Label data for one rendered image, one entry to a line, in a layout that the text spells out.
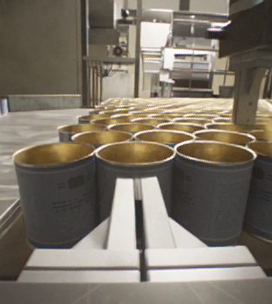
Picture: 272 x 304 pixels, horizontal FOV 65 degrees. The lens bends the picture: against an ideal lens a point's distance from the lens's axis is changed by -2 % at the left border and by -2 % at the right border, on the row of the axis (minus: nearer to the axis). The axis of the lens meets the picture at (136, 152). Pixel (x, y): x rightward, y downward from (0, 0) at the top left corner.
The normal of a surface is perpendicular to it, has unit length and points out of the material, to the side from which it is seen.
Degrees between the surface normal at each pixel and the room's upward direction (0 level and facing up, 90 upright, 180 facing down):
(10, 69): 90
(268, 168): 92
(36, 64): 90
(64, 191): 89
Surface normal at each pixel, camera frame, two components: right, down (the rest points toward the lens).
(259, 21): -1.00, 0.00
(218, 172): -0.25, 0.27
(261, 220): -0.73, 0.19
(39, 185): -0.02, 0.28
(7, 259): 0.00, -0.95
